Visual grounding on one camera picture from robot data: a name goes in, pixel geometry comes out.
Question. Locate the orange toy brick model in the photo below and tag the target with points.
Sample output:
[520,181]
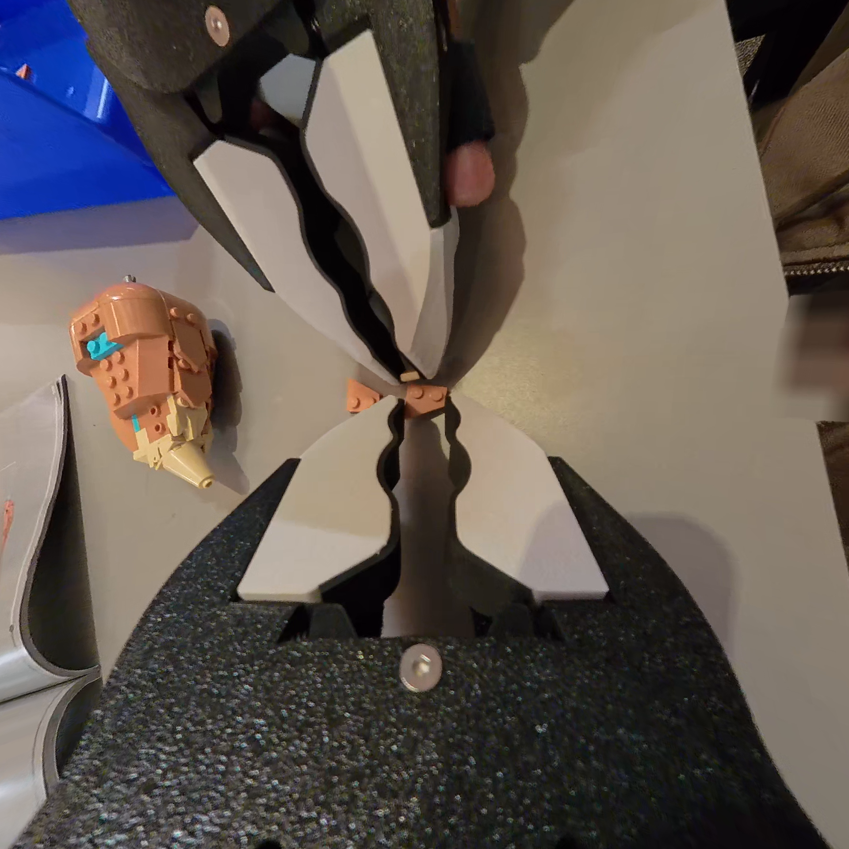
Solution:
[139,378]

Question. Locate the blue plastic bin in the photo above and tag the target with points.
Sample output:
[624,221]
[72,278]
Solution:
[66,166]

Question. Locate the grey instruction booklet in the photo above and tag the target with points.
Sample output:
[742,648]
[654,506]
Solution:
[26,464]

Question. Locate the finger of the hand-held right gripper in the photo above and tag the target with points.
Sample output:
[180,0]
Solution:
[378,166]
[265,219]

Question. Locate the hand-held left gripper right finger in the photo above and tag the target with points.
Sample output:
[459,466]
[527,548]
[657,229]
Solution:
[524,524]

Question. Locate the person's right hand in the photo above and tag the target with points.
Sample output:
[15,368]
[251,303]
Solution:
[471,176]

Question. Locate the grey desk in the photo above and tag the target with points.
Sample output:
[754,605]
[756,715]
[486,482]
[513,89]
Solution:
[630,265]

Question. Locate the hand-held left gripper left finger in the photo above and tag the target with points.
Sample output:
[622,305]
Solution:
[325,517]

